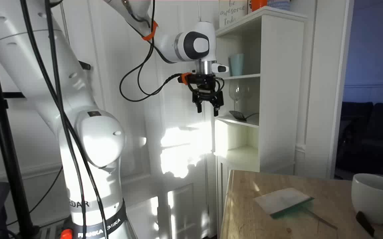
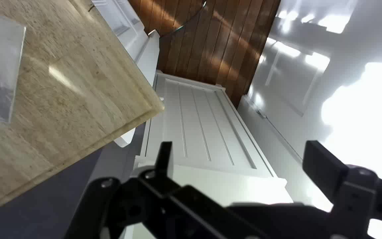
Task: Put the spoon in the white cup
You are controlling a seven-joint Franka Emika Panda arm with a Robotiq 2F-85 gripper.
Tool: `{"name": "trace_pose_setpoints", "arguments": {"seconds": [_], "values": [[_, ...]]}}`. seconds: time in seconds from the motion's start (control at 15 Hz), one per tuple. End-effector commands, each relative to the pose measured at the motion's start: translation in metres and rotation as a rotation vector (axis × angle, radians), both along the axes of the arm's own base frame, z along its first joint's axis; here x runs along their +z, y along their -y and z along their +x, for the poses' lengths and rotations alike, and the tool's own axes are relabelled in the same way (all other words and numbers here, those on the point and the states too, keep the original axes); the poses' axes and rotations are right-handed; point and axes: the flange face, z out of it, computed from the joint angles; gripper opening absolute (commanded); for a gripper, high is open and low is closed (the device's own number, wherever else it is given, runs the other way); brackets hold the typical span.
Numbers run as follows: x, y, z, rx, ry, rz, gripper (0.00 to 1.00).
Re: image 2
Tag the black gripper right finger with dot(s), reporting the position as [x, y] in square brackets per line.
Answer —
[325, 170]

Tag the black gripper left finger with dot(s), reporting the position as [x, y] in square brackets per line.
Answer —
[162, 164]

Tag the white panelled cabinet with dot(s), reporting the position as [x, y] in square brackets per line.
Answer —
[212, 148]

